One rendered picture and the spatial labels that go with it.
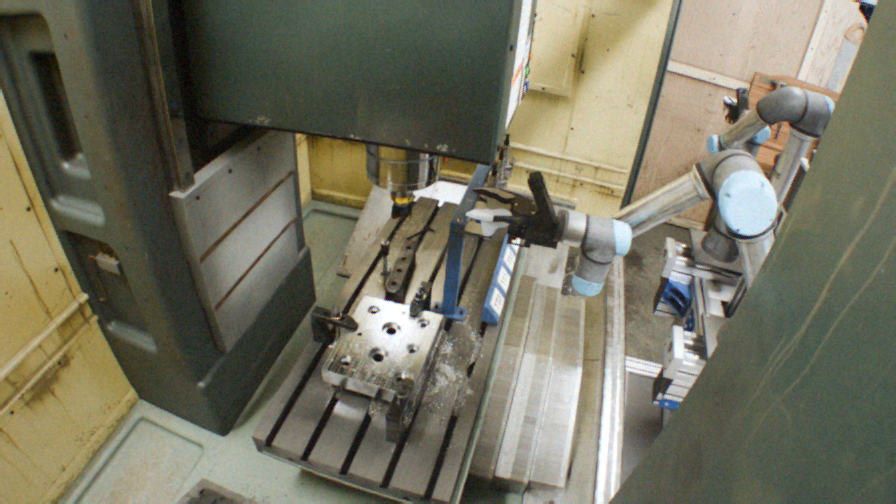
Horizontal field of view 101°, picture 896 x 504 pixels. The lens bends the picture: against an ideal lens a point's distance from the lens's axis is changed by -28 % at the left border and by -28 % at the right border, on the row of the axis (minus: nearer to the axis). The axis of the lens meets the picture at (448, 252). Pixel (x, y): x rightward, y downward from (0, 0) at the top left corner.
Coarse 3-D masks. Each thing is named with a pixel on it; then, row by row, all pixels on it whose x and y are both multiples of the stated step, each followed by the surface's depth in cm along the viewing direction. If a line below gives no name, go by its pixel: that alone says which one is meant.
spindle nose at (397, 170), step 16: (368, 144) 98; (368, 160) 100; (384, 160) 97; (400, 160) 96; (416, 160) 97; (432, 160) 99; (368, 176) 103; (384, 176) 99; (400, 176) 98; (416, 176) 99; (432, 176) 101
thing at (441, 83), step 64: (192, 0) 80; (256, 0) 78; (320, 0) 75; (384, 0) 73; (448, 0) 71; (512, 0) 69; (192, 64) 89; (256, 64) 85; (320, 64) 83; (384, 64) 80; (448, 64) 77; (512, 64) 83; (320, 128) 90; (384, 128) 87; (448, 128) 84
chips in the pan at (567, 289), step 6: (570, 258) 218; (576, 258) 218; (570, 264) 213; (576, 264) 214; (570, 270) 211; (570, 276) 207; (564, 282) 204; (570, 282) 203; (564, 288) 200; (570, 288) 200; (564, 294) 199; (570, 294) 198; (576, 294) 197; (582, 294) 198
